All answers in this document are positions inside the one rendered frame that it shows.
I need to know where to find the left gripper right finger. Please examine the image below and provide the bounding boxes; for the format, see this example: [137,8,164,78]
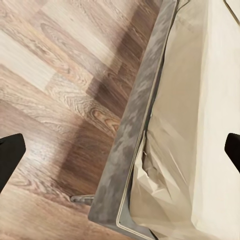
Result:
[224,133,240,172]

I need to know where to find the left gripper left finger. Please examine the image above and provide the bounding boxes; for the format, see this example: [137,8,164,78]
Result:
[0,133,26,193]

